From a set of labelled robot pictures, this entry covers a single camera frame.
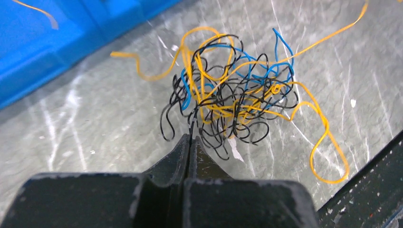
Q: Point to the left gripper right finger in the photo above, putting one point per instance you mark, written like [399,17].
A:
[212,199]

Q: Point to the blue two-compartment bin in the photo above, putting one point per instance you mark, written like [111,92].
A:
[40,39]

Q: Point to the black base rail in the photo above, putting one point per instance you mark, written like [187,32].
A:
[373,198]

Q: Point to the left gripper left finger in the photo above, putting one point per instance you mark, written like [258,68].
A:
[150,199]

